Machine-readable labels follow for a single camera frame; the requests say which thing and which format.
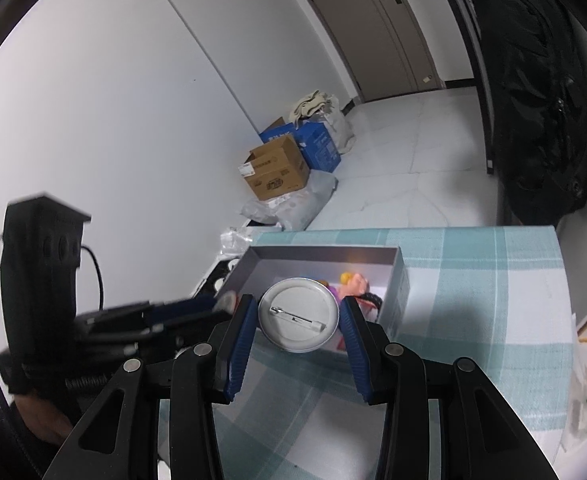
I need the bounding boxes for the white tote bag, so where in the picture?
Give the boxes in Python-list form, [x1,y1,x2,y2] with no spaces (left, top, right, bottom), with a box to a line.
[288,90,357,156]

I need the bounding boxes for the brown cardboard box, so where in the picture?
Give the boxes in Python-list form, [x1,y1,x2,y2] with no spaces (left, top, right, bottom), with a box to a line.
[238,134,311,202]

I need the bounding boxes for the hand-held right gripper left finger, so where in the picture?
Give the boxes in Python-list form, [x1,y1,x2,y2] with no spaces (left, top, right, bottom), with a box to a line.
[43,294,258,480]

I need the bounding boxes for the grey cardboard box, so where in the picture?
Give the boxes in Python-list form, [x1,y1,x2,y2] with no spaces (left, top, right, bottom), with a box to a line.
[216,245,411,356]

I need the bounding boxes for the grey door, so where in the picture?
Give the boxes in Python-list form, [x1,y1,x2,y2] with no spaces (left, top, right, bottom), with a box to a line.
[283,0,447,103]

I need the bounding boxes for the pink and yellow hair clip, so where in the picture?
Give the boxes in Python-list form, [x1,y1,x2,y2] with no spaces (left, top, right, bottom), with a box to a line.
[338,271,370,301]

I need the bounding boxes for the dark patterned floor mat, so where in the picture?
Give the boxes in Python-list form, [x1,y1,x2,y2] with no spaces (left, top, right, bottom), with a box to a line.
[193,260,234,301]

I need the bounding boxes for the black backpack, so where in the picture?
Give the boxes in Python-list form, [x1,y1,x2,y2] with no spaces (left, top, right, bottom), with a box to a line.
[471,0,587,226]

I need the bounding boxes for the white round pin badge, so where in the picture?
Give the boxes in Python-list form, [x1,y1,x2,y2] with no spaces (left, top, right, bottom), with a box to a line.
[257,277,341,353]

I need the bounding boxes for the black cable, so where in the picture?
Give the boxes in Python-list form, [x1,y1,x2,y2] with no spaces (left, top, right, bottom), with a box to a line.
[80,245,105,311]

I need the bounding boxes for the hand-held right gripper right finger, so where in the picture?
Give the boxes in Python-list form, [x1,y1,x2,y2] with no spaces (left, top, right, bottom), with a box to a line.
[339,296,559,480]

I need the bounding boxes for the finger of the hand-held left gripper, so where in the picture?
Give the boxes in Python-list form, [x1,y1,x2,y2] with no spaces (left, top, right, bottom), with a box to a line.
[143,294,236,321]
[86,312,224,343]

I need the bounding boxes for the teal checked tablecloth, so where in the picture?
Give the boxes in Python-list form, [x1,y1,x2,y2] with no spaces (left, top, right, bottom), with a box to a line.
[158,226,579,480]

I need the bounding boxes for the person's left hand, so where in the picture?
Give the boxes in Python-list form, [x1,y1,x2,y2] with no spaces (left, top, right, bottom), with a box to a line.
[16,392,74,446]

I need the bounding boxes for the black tripod stand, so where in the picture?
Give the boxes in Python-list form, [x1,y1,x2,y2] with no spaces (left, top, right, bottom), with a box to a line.
[438,0,497,176]

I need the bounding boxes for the clear plastic bags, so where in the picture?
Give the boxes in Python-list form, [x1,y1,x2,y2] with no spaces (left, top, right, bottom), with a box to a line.
[240,169,339,232]

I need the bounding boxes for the small white plastic mailing bag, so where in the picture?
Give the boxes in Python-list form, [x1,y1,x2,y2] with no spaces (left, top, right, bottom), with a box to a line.
[220,227,254,256]

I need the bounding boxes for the blue cardboard box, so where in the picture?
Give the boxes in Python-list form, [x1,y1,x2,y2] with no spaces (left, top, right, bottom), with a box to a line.
[259,116,343,171]

